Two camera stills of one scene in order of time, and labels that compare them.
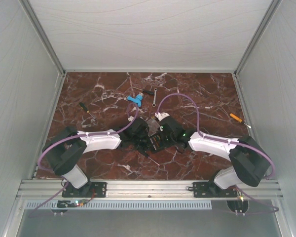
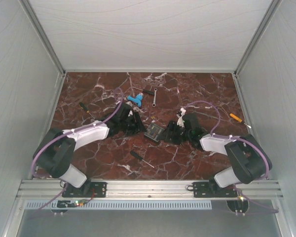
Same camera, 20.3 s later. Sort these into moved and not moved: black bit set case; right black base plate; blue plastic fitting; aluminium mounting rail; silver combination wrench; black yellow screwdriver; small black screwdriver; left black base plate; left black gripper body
Moved: left black gripper body; black bit set case; small black screwdriver
Not moved: blue plastic fitting; left black base plate; black yellow screwdriver; right black base plate; aluminium mounting rail; silver combination wrench
